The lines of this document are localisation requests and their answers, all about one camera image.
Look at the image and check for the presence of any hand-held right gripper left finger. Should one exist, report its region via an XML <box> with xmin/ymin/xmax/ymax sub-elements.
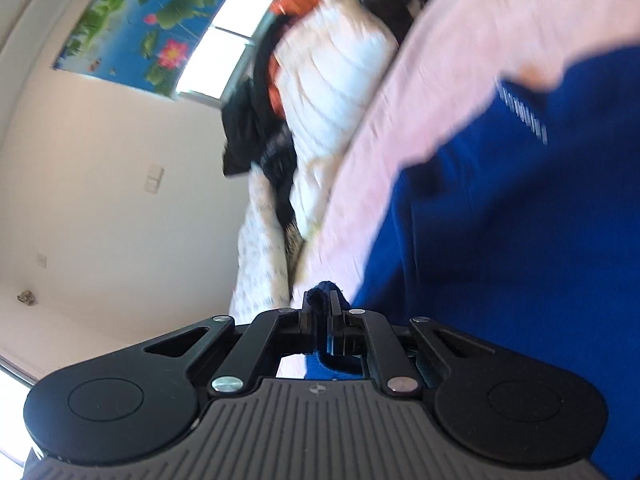
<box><xmin>142</xmin><ymin>292</ymin><xmax>321</xmax><ymax>396</ymax></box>

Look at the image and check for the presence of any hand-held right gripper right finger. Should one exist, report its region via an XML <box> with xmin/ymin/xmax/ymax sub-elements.
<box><xmin>326</xmin><ymin>299</ymin><xmax>496</xmax><ymax>397</ymax></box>

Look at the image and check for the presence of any blue garment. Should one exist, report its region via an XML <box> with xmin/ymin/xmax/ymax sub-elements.
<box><xmin>302</xmin><ymin>45</ymin><xmax>640</xmax><ymax>480</ymax></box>

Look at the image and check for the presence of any white printed quilt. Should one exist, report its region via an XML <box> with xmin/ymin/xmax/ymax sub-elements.
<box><xmin>227</xmin><ymin>165</ymin><xmax>331</xmax><ymax>326</ymax></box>

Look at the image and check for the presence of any black garment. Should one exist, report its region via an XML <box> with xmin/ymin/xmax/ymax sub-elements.
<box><xmin>220</xmin><ymin>15</ymin><xmax>301</xmax><ymax>231</ymax></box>

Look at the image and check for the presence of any white puffy jacket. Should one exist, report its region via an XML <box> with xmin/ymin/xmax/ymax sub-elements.
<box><xmin>272</xmin><ymin>0</ymin><xmax>401</xmax><ymax>241</ymax></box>

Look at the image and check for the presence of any pink blanket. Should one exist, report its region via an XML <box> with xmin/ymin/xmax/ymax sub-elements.
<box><xmin>295</xmin><ymin>0</ymin><xmax>640</xmax><ymax>311</ymax></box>

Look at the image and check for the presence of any orange garment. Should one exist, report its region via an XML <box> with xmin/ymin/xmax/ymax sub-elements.
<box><xmin>267</xmin><ymin>0</ymin><xmax>321</xmax><ymax>118</ymax></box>

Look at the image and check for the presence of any window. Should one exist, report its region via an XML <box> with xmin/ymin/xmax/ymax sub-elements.
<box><xmin>175</xmin><ymin>0</ymin><xmax>288</xmax><ymax>106</ymax></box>

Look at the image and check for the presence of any lotus flower wall poster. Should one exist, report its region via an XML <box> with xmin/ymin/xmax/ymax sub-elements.
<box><xmin>52</xmin><ymin>0</ymin><xmax>246</xmax><ymax>101</ymax></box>

